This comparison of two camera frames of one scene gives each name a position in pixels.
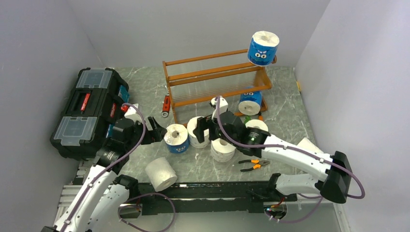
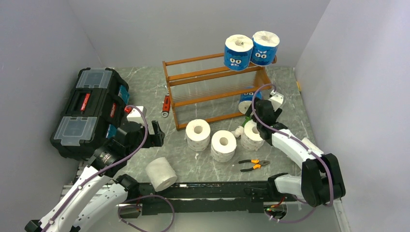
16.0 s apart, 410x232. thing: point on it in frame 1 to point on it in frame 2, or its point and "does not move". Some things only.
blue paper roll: [177, 138] to [237, 52]
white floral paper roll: [222, 151] does not move
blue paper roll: [262, 48] does not move
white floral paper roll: [193, 139] does not move
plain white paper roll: [161, 173] does not move
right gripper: [202, 124] to [277, 113]
